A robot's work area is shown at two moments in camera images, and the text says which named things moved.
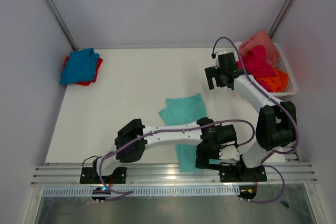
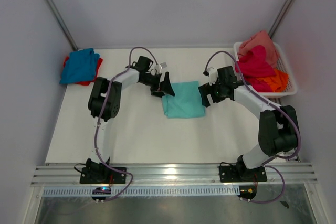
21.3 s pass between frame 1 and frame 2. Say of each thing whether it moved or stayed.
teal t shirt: moved
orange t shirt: stayed
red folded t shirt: stayed
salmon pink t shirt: stayed
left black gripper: moved
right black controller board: stayed
